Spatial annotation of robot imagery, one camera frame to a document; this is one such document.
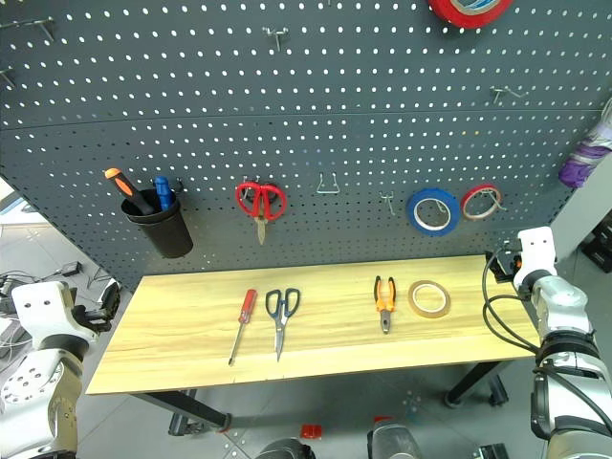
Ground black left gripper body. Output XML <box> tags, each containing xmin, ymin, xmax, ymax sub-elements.
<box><xmin>71</xmin><ymin>299</ymin><xmax>116</xmax><ymax>336</ymax></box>

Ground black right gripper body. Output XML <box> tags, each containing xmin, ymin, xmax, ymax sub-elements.
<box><xmin>494</xmin><ymin>240</ymin><xmax>523</xmax><ymax>284</ymax></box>

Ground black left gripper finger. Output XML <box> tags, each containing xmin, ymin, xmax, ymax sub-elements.
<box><xmin>98</xmin><ymin>280</ymin><xmax>122</xmax><ymax>313</ymax></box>

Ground grey pegboard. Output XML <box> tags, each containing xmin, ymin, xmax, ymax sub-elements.
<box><xmin>0</xmin><ymin>0</ymin><xmax>612</xmax><ymax>294</ymax></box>

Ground thin red tape roll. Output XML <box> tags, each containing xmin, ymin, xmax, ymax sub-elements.
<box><xmin>459</xmin><ymin>184</ymin><xmax>505</xmax><ymax>223</ymax></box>

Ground black plastic cup holder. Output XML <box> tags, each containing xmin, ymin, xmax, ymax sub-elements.
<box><xmin>120</xmin><ymin>187</ymin><xmax>195</xmax><ymax>260</ymax></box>

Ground blue tape roll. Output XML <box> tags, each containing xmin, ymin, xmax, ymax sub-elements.
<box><xmin>405</xmin><ymin>186</ymin><xmax>463</xmax><ymax>237</ymax></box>

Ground clear tan tape roll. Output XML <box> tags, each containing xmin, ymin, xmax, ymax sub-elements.
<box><xmin>406</xmin><ymin>279</ymin><xmax>452</xmax><ymax>319</ymax></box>

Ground black box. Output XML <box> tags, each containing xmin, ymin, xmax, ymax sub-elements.
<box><xmin>579</xmin><ymin>223</ymin><xmax>612</xmax><ymax>274</ymax></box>

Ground orange and black screwdriver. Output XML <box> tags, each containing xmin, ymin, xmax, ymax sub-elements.
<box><xmin>103</xmin><ymin>166</ymin><xmax>156</xmax><ymax>217</ymax></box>

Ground black table leg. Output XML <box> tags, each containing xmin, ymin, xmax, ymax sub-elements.
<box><xmin>443</xmin><ymin>361</ymin><xmax>514</xmax><ymax>409</ymax></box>
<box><xmin>127</xmin><ymin>388</ymin><xmax>234</xmax><ymax>435</ymax></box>

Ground purple and white bundle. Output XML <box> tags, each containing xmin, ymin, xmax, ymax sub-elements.
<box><xmin>557</xmin><ymin>97</ymin><xmax>612</xmax><ymax>190</ymax></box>

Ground small black floor object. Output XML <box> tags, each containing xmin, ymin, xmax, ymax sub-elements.
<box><xmin>470</xmin><ymin>443</ymin><xmax>511</xmax><ymax>459</ymax></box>

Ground dark rounded silver shape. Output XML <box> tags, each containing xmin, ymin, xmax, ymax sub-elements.
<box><xmin>365</xmin><ymin>420</ymin><xmax>423</xmax><ymax>459</ymax></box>

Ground large red tape roll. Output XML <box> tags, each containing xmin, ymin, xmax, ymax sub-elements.
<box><xmin>426</xmin><ymin>0</ymin><xmax>515</xmax><ymax>30</ymax></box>

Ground long silver pegboard hook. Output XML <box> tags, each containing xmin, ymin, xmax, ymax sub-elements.
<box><xmin>0</xmin><ymin>16</ymin><xmax>56</xmax><ymax>42</ymax></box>

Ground silver double pegboard hook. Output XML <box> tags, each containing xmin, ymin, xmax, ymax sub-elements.
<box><xmin>261</xmin><ymin>25</ymin><xmax>291</xmax><ymax>52</ymax></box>

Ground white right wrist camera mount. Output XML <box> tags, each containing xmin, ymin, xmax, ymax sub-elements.
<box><xmin>513</xmin><ymin>226</ymin><xmax>558</xmax><ymax>289</ymax></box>

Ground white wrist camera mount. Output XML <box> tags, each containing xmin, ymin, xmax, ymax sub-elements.
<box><xmin>513</xmin><ymin>226</ymin><xmax>558</xmax><ymax>289</ymax></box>
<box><xmin>10</xmin><ymin>280</ymin><xmax>100</xmax><ymax>354</ymax></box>

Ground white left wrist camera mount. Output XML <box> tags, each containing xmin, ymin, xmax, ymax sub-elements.
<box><xmin>10</xmin><ymin>280</ymin><xmax>100</xmax><ymax>354</ymax></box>

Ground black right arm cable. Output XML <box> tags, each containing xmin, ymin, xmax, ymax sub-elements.
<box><xmin>481</xmin><ymin>247</ymin><xmax>612</xmax><ymax>434</ymax></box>

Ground blue handled tool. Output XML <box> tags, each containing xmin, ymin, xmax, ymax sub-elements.
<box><xmin>152</xmin><ymin>175</ymin><xmax>175</xmax><ymax>212</ymax></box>

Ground orange handled pliers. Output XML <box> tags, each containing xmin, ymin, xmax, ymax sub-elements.
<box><xmin>372</xmin><ymin>274</ymin><xmax>399</xmax><ymax>336</ymax></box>

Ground red handled screwdriver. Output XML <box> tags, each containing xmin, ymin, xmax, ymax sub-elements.
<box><xmin>227</xmin><ymin>288</ymin><xmax>259</xmax><ymax>368</ymax></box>

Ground red handled scissors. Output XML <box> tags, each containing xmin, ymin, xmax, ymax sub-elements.
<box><xmin>233</xmin><ymin>181</ymin><xmax>289</xmax><ymax>247</ymax></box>

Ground dark blue handled scissors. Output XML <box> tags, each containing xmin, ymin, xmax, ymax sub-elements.
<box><xmin>264</xmin><ymin>287</ymin><xmax>302</xmax><ymax>363</ymax></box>

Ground silver wire loop holder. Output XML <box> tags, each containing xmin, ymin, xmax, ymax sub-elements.
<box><xmin>315</xmin><ymin>171</ymin><xmax>342</xmax><ymax>197</ymax></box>

